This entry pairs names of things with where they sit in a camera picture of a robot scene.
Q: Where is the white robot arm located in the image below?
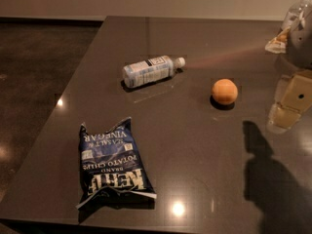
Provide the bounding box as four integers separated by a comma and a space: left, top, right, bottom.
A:
267, 6, 312, 134

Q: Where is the upright clear plastic bottle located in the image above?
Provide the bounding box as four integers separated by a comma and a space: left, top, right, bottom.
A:
281, 0, 311, 30

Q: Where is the crumpled tan snack wrapper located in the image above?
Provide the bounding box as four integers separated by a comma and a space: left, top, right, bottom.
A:
265, 27, 290, 54

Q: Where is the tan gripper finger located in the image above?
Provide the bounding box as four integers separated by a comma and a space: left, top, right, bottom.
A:
280, 69, 312, 112
267, 103, 301, 134

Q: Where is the blue kettle chip bag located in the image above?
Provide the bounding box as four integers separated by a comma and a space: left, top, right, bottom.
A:
76, 117, 157, 210

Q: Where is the orange fruit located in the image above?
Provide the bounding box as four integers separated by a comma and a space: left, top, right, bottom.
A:
212, 79, 238, 105

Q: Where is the clear plastic water bottle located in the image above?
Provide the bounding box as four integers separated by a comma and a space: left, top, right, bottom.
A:
123, 56, 186, 89

